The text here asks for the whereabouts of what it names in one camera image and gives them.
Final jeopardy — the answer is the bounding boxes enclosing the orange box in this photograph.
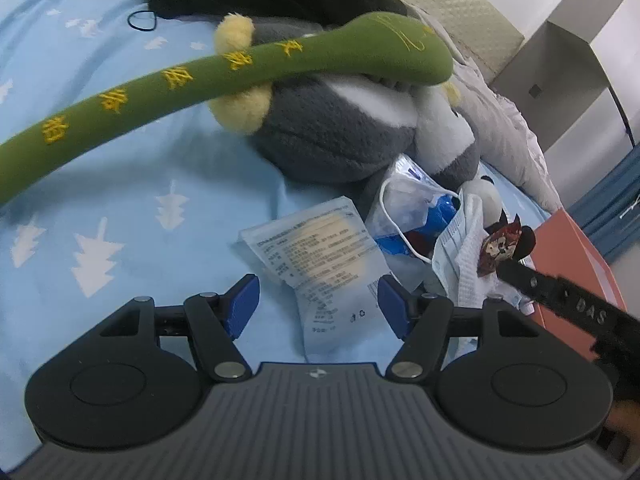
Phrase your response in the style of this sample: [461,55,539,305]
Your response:
[520,208,629,334]

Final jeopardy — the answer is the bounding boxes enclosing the blue printed bedsheet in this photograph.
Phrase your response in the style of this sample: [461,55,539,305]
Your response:
[0,0,553,480]

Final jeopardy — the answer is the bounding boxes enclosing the green plush stick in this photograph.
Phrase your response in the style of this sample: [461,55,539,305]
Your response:
[0,12,454,207]

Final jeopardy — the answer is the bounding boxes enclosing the blue face mask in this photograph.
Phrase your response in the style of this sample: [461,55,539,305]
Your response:
[364,153,463,263]

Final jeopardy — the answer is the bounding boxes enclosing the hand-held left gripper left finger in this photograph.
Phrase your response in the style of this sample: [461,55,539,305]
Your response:
[96,274,261,384]

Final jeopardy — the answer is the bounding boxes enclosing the clear plastic package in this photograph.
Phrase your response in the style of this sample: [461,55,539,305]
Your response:
[238,195,437,364]

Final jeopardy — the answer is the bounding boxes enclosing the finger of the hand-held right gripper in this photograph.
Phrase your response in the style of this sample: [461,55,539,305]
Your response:
[496,259,640,342]

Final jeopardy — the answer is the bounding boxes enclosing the red snack packet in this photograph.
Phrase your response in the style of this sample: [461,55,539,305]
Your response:
[402,230,439,262]

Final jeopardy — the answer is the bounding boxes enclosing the small panda plush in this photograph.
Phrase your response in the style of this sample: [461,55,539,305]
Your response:
[461,166,517,232]

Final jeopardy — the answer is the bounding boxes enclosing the white printed packet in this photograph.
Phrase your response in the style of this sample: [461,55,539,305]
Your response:
[431,194,532,313]

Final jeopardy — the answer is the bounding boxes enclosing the blue curtain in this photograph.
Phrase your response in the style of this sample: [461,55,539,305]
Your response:
[570,144,640,262]

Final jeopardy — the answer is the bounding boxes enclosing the white wardrobe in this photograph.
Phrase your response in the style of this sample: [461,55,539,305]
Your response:
[489,0,640,153]

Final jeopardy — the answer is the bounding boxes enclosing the person's right hand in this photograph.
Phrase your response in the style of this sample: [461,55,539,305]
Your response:
[606,405,640,462]

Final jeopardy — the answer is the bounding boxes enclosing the small brown snack wrapper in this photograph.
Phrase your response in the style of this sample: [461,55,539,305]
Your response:
[477,213,536,277]

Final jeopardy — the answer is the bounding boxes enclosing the black hair tie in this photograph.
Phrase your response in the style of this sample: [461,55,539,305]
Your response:
[127,9,157,31]

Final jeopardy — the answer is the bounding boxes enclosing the beige padded headboard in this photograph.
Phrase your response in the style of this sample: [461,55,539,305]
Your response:
[369,0,526,82]

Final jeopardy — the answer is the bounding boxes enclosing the light grey quilt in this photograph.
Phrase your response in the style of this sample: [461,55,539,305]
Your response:
[410,4,564,212]

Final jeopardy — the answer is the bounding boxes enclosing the grey penguin plush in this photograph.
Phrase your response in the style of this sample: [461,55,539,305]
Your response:
[207,12,482,187]

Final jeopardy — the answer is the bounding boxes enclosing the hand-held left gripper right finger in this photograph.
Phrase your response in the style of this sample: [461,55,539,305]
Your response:
[378,275,545,382]

